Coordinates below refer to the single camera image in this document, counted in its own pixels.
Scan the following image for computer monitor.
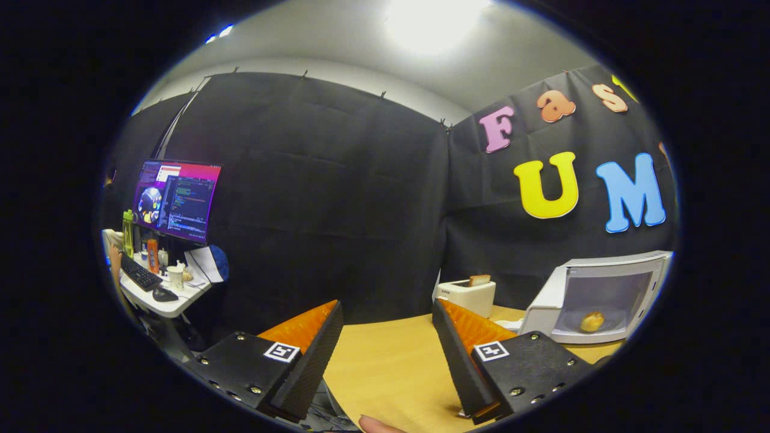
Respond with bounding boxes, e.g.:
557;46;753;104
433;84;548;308
132;159;223;244

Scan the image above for white microwave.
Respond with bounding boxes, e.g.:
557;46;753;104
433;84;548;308
519;250;674;345

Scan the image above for white papers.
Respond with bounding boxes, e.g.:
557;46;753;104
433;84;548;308
183;245;218;283

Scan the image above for white office desk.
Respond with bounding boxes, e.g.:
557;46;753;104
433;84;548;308
117;253;214;361

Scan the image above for black keyboard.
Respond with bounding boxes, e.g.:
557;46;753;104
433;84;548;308
120;254;164;292

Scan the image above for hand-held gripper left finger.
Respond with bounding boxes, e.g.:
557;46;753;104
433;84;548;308
183;299;345;422

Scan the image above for cream toaster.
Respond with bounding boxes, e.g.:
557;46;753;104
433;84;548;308
437;279;497;319

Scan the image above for black backdrop cloth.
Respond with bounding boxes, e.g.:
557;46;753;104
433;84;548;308
102;63;680;337

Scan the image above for blue cloth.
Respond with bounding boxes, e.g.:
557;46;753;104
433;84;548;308
208;244;230;282

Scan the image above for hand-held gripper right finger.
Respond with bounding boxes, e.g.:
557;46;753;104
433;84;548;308
432;298;596;425

